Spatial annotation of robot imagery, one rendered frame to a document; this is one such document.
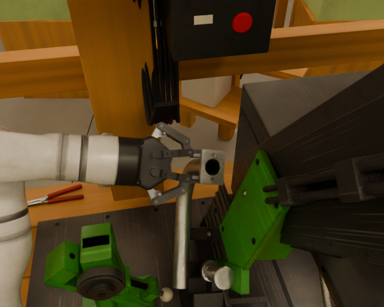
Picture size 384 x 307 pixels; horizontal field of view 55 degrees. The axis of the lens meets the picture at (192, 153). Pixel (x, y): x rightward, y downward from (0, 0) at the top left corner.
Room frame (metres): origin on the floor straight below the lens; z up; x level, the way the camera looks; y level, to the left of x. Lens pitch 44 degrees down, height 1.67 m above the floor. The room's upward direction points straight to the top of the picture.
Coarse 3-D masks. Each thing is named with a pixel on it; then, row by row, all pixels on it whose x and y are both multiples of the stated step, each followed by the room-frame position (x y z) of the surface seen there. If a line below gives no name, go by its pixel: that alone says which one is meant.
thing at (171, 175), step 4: (152, 168) 0.39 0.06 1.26; (156, 168) 0.39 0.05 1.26; (152, 172) 0.38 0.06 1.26; (156, 172) 0.38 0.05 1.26; (160, 172) 0.39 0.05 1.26; (164, 172) 0.39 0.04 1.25; (168, 172) 0.39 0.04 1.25; (172, 172) 0.39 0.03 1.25; (156, 176) 0.38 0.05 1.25; (160, 176) 0.38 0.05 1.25; (164, 176) 0.38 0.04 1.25; (168, 176) 0.39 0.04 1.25; (172, 176) 0.39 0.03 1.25; (176, 176) 0.39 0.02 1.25; (180, 176) 0.39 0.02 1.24; (184, 176) 0.39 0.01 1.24; (188, 176) 0.40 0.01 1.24; (176, 180) 0.38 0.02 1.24; (180, 180) 0.39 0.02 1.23; (184, 180) 0.39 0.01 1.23; (188, 180) 0.39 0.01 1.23
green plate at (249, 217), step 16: (256, 160) 0.41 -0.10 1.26; (256, 176) 0.39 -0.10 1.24; (272, 176) 0.36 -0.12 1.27; (240, 192) 0.41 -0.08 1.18; (256, 192) 0.37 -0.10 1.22; (272, 192) 0.34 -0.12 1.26; (240, 208) 0.39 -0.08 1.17; (256, 208) 0.35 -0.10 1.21; (272, 208) 0.32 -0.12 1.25; (288, 208) 0.31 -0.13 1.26; (224, 224) 0.40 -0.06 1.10; (240, 224) 0.36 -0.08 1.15; (256, 224) 0.33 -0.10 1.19; (272, 224) 0.31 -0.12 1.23; (224, 240) 0.38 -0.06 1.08; (240, 240) 0.34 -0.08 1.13; (256, 240) 0.31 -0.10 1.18; (272, 240) 0.32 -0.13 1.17; (240, 256) 0.32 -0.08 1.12; (256, 256) 0.30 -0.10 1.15; (272, 256) 0.32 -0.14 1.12
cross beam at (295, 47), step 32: (288, 32) 0.82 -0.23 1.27; (320, 32) 0.82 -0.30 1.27; (352, 32) 0.83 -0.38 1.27; (0, 64) 0.68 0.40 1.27; (32, 64) 0.69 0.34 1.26; (64, 64) 0.71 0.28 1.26; (192, 64) 0.76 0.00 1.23; (224, 64) 0.77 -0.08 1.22; (256, 64) 0.79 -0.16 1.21; (288, 64) 0.80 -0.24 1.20; (320, 64) 0.82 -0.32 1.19; (0, 96) 0.68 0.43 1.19
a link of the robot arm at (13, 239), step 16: (0, 224) 0.29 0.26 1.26; (16, 224) 0.30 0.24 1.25; (0, 240) 0.28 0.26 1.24; (16, 240) 0.28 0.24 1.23; (0, 256) 0.26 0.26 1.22; (16, 256) 0.27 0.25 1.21; (0, 272) 0.25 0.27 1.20; (16, 272) 0.26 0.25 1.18; (0, 288) 0.24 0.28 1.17; (16, 288) 0.26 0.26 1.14; (0, 304) 0.23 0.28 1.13; (16, 304) 0.25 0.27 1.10
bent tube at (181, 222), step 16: (192, 160) 0.46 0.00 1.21; (208, 160) 0.44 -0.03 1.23; (224, 160) 0.42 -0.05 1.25; (208, 176) 0.39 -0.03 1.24; (192, 192) 0.46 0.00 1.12; (176, 208) 0.44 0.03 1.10; (176, 224) 0.41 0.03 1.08; (176, 240) 0.39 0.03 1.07; (176, 256) 0.36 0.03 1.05; (176, 272) 0.34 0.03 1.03; (176, 288) 0.32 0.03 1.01
